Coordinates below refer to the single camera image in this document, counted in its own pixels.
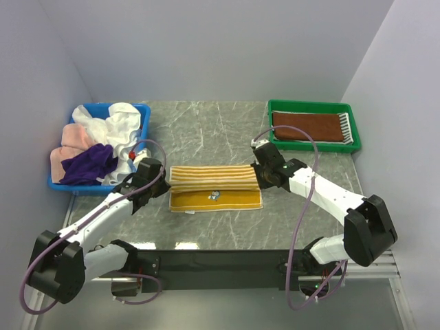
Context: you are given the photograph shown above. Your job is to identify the cream yellow striped towel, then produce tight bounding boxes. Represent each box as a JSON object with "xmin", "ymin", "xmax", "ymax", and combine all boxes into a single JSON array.
[{"xmin": 169, "ymin": 165, "xmax": 263, "ymax": 214}]

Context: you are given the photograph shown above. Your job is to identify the brown towel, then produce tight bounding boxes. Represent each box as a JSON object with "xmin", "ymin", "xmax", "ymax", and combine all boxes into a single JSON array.
[{"xmin": 272, "ymin": 112, "xmax": 344, "ymax": 142}]

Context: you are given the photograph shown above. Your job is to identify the green white striped towel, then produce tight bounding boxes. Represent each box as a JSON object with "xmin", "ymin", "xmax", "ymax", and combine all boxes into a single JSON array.
[{"xmin": 269, "ymin": 110, "xmax": 355, "ymax": 145}]

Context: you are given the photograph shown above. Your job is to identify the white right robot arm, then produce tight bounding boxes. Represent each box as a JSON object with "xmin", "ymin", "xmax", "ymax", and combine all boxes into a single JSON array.
[{"xmin": 251, "ymin": 140, "xmax": 398, "ymax": 274}]

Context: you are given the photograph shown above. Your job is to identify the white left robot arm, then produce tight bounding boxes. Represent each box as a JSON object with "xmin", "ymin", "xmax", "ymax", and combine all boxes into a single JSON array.
[{"xmin": 23, "ymin": 158, "xmax": 170, "ymax": 304}]

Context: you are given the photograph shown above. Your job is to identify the purple towel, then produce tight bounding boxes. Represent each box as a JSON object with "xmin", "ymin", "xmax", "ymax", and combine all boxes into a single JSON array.
[{"xmin": 59, "ymin": 144, "xmax": 118, "ymax": 186}]

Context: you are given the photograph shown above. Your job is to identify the green plastic tray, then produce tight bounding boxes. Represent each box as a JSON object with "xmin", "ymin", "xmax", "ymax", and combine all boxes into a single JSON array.
[{"xmin": 268, "ymin": 100, "xmax": 362, "ymax": 153}]

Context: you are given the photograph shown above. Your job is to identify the pink towel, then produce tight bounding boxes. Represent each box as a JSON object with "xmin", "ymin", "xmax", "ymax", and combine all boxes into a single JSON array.
[{"xmin": 49, "ymin": 123, "xmax": 96, "ymax": 184}]

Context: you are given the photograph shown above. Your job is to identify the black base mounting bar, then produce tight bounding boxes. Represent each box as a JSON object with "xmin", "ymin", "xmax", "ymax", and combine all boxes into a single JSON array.
[{"xmin": 96, "ymin": 249, "xmax": 343, "ymax": 294}]

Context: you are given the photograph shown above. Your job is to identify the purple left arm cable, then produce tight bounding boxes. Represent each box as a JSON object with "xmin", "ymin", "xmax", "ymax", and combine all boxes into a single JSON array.
[{"xmin": 19, "ymin": 139, "xmax": 168, "ymax": 316}]

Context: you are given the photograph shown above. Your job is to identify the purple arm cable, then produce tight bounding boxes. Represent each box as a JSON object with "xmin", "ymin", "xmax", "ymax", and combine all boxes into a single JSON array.
[
  {"xmin": 19, "ymin": 139, "xmax": 168, "ymax": 316},
  {"xmin": 250, "ymin": 125, "xmax": 348, "ymax": 311}
]

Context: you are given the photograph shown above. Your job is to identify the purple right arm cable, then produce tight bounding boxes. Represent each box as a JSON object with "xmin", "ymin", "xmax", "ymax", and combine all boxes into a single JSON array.
[{"xmin": 250, "ymin": 125, "xmax": 348, "ymax": 311}]

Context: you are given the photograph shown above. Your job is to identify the aluminium frame rail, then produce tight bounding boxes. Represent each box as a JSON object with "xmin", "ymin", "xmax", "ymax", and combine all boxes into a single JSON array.
[{"xmin": 20, "ymin": 199, "xmax": 417, "ymax": 330}]

